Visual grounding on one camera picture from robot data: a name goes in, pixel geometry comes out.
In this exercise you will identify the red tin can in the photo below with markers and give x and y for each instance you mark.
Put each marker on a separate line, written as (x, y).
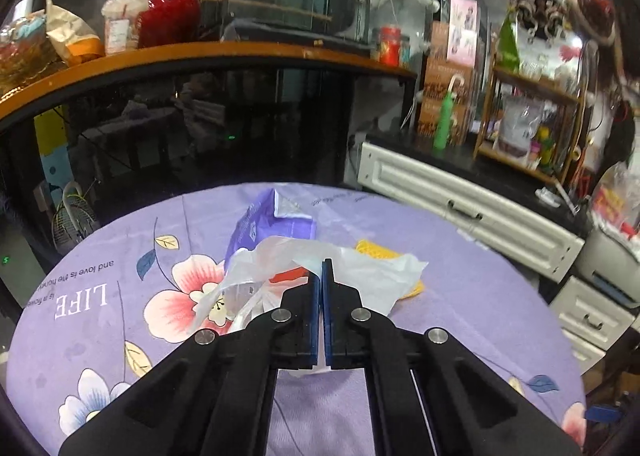
(390, 46)

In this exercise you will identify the yellow foam fruit net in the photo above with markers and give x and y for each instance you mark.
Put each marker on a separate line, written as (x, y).
(377, 250)

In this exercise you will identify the wooden counter shelf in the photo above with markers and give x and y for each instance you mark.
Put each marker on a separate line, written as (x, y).
(200, 53)

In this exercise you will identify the white printer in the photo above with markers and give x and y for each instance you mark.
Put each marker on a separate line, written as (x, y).
(610, 261)

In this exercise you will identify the clear container of sweets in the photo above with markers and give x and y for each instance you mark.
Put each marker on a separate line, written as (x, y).
(20, 51)

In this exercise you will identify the small white drawer unit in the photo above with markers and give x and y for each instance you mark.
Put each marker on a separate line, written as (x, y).
(590, 311)

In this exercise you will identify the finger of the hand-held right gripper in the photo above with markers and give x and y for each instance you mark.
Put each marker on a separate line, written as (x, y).
(605, 413)

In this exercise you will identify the red paper cup black lid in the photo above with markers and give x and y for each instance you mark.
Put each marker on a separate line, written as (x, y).
(287, 276)

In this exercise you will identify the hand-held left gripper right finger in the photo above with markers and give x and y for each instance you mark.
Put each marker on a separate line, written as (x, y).
(328, 318)

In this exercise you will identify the clear plastic drink cup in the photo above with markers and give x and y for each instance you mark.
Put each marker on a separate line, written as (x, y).
(122, 26)

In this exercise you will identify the pink photo card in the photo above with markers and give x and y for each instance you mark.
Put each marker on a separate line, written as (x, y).
(462, 31)

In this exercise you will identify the red woven hat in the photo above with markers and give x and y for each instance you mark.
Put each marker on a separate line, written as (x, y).
(597, 11)

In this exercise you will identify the clear crumpled plastic bag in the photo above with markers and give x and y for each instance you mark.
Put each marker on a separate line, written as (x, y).
(615, 196)

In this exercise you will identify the stack of brown boxes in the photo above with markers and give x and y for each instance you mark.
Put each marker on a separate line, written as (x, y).
(435, 76)

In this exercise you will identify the purple floral tablecloth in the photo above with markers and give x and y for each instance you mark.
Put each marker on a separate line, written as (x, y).
(450, 311)

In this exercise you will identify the white plastic bag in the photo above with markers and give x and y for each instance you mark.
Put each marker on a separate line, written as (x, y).
(370, 276)

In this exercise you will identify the ornate dark headdress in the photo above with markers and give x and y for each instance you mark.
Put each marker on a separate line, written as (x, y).
(535, 6)

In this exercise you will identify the white pouch purple label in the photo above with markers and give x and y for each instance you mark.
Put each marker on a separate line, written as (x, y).
(520, 126)

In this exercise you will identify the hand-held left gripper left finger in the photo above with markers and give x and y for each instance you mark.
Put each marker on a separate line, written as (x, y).
(315, 318)

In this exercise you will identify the green foil packet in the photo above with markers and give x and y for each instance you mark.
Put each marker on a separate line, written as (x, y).
(509, 46)

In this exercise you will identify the green bottle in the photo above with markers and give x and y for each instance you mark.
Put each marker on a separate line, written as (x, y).
(444, 126)

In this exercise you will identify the white desk fan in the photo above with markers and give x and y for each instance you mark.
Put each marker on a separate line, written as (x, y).
(75, 226)

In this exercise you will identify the white drawer cabinet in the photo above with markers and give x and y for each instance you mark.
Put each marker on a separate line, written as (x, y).
(450, 191)

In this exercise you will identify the tan paper snack bag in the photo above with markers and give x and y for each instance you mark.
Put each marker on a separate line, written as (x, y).
(70, 36)

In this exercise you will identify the wooden storage rack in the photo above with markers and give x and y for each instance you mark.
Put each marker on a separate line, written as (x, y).
(530, 81)

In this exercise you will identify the purple tissue packet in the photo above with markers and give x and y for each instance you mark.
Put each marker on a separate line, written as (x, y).
(260, 226)

